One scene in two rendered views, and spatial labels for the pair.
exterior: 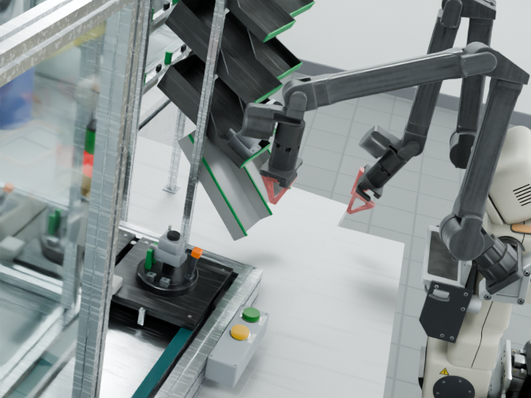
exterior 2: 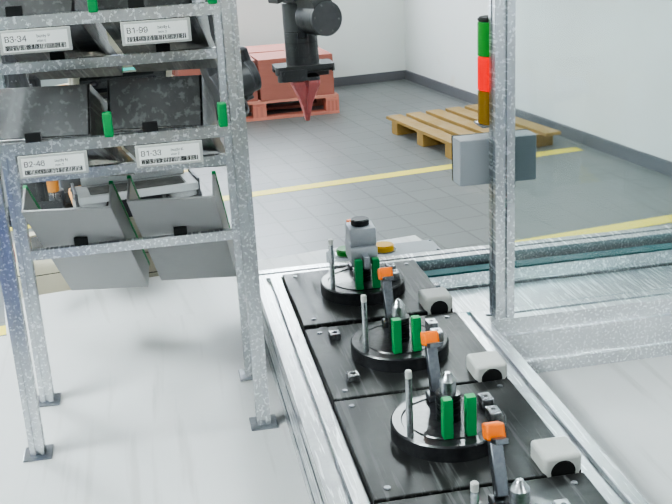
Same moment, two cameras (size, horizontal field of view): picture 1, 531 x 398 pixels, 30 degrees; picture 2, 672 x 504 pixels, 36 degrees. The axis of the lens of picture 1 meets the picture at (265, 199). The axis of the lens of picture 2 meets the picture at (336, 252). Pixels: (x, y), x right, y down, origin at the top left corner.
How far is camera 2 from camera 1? 307 cm
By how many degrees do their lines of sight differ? 98
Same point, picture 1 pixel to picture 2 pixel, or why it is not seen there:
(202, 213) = (88, 408)
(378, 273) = (97, 295)
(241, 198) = (170, 259)
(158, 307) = (421, 277)
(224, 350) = (420, 248)
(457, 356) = not seen: hidden behind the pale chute
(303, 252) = (106, 332)
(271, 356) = not seen: hidden behind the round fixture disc
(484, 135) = not seen: outside the picture
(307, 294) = (196, 309)
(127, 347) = (479, 304)
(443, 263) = (153, 183)
